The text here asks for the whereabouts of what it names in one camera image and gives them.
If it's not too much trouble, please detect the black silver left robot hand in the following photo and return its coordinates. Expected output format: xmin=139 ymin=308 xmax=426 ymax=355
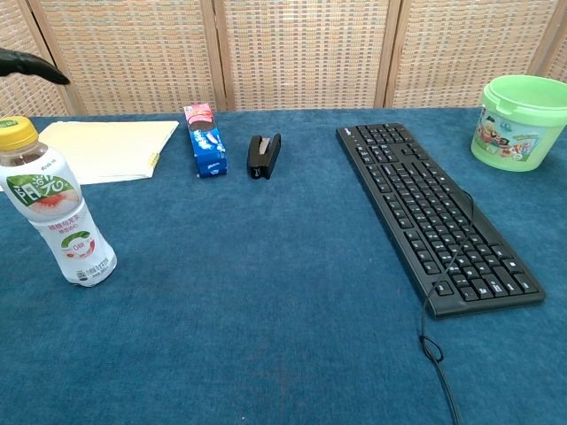
xmin=0 ymin=47 xmax=71 ymax=86

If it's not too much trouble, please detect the yellow-capped bottle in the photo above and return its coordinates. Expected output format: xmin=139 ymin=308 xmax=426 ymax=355
xmin=0 ymin=115 xmax=119 ymax=288

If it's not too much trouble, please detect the black computer keyboard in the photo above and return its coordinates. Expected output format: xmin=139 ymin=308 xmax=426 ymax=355
xmin=335 ymin=122 xmax=547 ymax=320

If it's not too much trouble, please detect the tan manila folder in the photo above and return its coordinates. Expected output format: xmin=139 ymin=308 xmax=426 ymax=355
xmin=37 ymin=120 xmax=180 ymax=183

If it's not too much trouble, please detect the white paper folder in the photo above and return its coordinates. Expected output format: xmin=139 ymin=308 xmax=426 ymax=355
xmin=73 ymin=132 xmax=178 ymax=186

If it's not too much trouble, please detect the blue pink cookie box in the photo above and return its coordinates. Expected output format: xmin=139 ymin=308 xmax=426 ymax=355
xmin=183 ymin=104 xmax=229 ymax=179

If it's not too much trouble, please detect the black stapler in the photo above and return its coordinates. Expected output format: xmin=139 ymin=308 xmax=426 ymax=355
xmin=245 ymin=133 xmax=283 ymax=182

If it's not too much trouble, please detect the woven wooden folding screen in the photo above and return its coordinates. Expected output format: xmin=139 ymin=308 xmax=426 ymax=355
xmin=0 ymin=0 xmax=567 ymax=119

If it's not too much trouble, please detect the blue table cloth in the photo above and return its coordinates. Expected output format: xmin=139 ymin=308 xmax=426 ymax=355
xmin=0 ymin=105 xmax=567 ymax=425

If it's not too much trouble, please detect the green plastic bucket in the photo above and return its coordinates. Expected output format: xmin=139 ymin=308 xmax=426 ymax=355
xmin=470 ymin=74 xmax=567 ymax=173

